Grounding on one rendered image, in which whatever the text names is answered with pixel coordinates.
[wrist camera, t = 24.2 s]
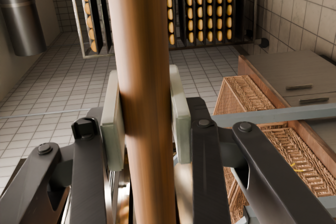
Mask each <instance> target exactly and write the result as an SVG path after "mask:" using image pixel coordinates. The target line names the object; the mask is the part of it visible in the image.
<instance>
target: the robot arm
mask: <svg viewBox="0 0 336 224"><path fill-rule="evenodd" d="M169 74H170V99H171V121H172V127H173V133H174V140H175V146H176V152H177V158H178V163H180V164H190V163H191V162H192V223H193V224H232V221H231V215H230V208H229V201H228V194H227V187H226V181H225V174H224V167H228V168H231V172H232V173H233V175H234V177H235V179H236V181H237V182H238V184H239V186H240V188H241V190H242V192H243V193H244V195H245V197H246V199H247V201H248V203H249V204H250V206H251V208H252V210H253V212H254V214H255V215H256V217H257V219H258V221H259V223H260V224H336V220H335V219H334V218H333V217H332V216H331V214H330V213H329V212H328V211H327V209H326V208H325V207H324V206H323V205H322V203H321V202H320V201H319V200H318V199H317V197H316V196H315V195H314V194H313V193H312V191H311V190H310V189H309V188H308V186H307V185H306V184H305V183H304V182H303V180H302V179H301V178H300V177H299V176H298V174H297V173H296V172H295V171H294V170H293V168H292V167H291V166H290V165H289V163H288V162H287V161H286V160H285V159H284V157H283V156H282V155H281V154H280V153H279V151H278V150H277V149H276V148H275V146H274V145H273V144H272V143H271V142H270V140H269V139H268V138H267V137H266V136H265V134H264V133H263V132H262V131H261V130H260V128H259V127H258V126H257V125H256V124H254V123H252V122H248V121H240V122H236V123H235V124H234V125H233V126H232V129H230V128H222V127H219V126H217V123H216V122H215V121H214V120H212V118H211V116H210V113H209V110H208V108H207V106H206V103H205V100H204V99H202V98H201V97H200V96H197V97H187V98H186V96H185V93H184V89H183V85H182V82H181V78H180V74H179V71H178V67H177V66H176V65H175V64H172V65H169ZM71 129H72V133H73V137H74V142H73V143H72V144H69V145H67V146H63V147H59V145H58V144H57V143H55V142H45V143H42V144H40V145H38V146H36V147H35V148H34V149H33V150H32V151H31V153H30V154H29V156H28V157H27V159H26V160H25V162H24V163H23V165H22V167H21V168H20V170H19V171H18V173H17V174H16V176H15V177H14V179H13V180H12V182H11V183H10V185H9V187H8V188H7V190H6V191H5V193H4V194H3V196H2V197H1V199H0V224H57V221H58V219H59V216H60V214H61V211H62V209H63V206H64V204H65V201H66V199H67V196H68V194H69V191H70V188H71V198H70V214H69V224H114V223H113V213H112V202H111V192H110V181H109V172H108V169H109V171H111V172H117V171H122V169H124V151H125V126H124V118H123V111H122V103H121V95H120V87H119V79H118V71H117V70H112V71H111V72H110V74H109V80H108V85H107V90H106V96H105V101H104V106H102V107H92V108H91V109H90V110H89V111H88V112H87V113H86V116H85V117H82V118H79V119H77V120H75V121H74V122H73V123H72V124H71ZM107 165H108V167H107Z"/></svg>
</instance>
